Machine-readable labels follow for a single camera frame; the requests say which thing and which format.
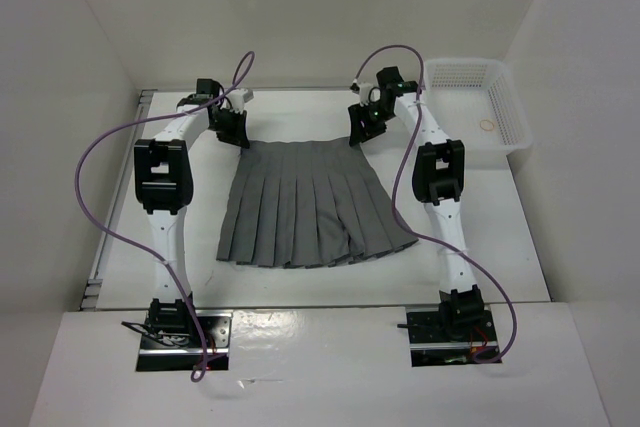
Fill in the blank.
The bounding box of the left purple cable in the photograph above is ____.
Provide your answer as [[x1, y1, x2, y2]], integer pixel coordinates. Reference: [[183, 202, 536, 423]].
[[73, 50, 256, 382]]

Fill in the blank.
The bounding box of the white plastic basket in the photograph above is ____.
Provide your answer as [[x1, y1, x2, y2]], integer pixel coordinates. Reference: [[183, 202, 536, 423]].
[[425, 58, 532, 155]]

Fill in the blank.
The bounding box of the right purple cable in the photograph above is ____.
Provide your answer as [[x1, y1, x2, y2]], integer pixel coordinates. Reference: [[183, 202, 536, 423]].
[[351, 45, 519, 365]]

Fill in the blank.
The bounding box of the purple cable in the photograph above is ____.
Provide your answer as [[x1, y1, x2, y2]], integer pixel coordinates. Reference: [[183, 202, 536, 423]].
[[73, 50, 256, 382], [351, 45, 519, 365]]

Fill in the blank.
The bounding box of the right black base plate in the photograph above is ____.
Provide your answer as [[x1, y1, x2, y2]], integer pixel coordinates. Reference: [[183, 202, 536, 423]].
[[397, 306, 500, 367]]

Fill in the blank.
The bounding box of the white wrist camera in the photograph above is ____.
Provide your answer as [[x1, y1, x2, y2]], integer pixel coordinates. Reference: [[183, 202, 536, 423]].
[[226, 88, 254, 114], [350, 79, 380, 105]]

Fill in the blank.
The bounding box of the grey pleated skirt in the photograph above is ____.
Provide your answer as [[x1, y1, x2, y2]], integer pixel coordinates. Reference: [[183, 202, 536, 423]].
[[217, 138, 418, 269]]

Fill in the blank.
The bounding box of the rubber band in basket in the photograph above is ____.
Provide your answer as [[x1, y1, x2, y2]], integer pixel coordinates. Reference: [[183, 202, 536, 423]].
[[480, 119, 495, 131]]

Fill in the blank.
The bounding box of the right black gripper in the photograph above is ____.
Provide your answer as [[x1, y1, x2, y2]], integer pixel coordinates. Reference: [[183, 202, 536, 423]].
[[347, 100, 394, 147]]

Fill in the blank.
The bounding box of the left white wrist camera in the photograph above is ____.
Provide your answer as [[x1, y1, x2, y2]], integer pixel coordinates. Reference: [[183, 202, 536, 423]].
[[226, 88, 254, 114]]

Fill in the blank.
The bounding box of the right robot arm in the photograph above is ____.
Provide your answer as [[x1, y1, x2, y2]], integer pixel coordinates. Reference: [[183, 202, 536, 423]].
[[348, 67, 484, 340]]

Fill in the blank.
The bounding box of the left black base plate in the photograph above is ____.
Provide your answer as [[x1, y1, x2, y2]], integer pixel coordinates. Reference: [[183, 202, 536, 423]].
[[136, 312, 232, 372]]

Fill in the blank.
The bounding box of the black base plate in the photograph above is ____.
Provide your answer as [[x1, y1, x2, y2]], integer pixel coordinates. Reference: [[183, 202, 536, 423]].
[[136, 312, 232, 372], [397, 306, 500, 367]]

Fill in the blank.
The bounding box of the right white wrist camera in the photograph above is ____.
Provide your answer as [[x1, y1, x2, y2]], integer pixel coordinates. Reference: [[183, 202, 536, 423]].
[[350, 79, 380, 105]]

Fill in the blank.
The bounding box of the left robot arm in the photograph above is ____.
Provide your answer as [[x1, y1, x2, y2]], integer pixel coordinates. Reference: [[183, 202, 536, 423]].
[[134, 79, 253, 347]]

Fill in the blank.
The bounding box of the aluminium table edge rail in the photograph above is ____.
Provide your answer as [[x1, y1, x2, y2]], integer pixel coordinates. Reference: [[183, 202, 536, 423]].
[[79, 89, 156, 311]]

